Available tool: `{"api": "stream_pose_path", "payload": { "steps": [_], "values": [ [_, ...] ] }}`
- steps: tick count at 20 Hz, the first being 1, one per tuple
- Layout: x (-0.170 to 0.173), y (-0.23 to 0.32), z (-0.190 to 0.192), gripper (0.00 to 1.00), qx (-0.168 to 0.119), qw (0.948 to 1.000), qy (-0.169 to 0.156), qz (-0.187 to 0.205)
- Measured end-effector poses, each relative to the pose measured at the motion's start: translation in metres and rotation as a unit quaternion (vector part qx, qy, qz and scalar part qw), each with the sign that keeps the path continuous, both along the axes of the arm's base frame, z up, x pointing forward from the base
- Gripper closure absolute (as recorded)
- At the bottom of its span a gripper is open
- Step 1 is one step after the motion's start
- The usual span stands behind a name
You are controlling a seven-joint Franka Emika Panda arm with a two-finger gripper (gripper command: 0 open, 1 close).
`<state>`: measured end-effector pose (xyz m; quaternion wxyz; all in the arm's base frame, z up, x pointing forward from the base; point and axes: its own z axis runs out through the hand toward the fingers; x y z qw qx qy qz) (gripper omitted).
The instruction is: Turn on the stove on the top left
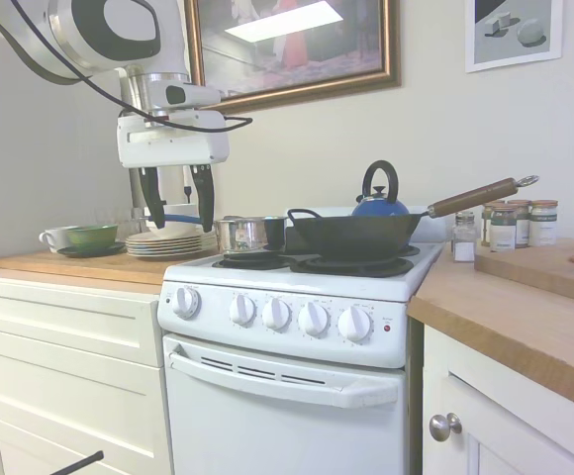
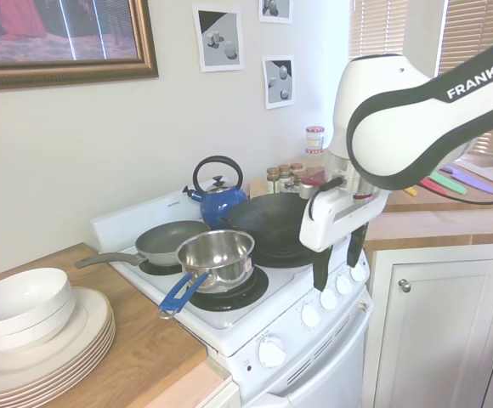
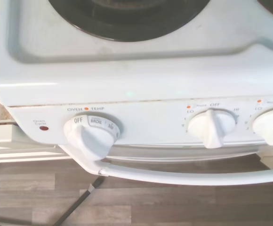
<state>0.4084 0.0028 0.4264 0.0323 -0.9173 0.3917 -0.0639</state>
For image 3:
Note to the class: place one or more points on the white burner knob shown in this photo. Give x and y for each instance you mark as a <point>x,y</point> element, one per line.
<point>211,129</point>
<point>270,127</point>

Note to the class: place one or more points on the white electric stove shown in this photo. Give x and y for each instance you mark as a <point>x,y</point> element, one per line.
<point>127,77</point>

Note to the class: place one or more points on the white oven temperature knob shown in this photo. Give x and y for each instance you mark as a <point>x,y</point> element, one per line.
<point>89,141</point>

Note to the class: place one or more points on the white oven door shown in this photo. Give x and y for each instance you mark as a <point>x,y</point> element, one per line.
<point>174,175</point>

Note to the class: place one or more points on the black coil burner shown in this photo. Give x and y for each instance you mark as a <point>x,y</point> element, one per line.
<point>127,18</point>

